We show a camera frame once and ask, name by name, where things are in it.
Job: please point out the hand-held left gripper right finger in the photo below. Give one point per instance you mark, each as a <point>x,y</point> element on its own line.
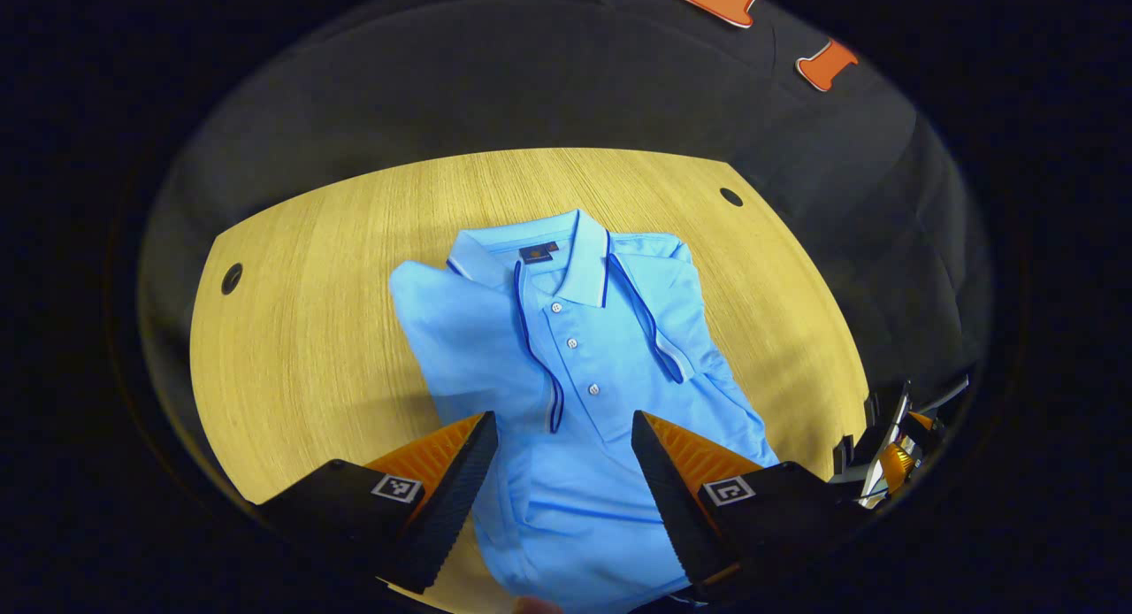
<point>676,517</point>

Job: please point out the black round table grommet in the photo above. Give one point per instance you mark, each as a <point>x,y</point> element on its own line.
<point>731,196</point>
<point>232,279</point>

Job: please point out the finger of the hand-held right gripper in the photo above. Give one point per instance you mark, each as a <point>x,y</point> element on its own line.
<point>898,468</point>

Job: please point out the light blue polo T-shirt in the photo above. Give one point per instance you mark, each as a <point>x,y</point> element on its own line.
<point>584,349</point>

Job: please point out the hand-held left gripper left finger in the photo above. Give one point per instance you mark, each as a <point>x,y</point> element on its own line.
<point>455,508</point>

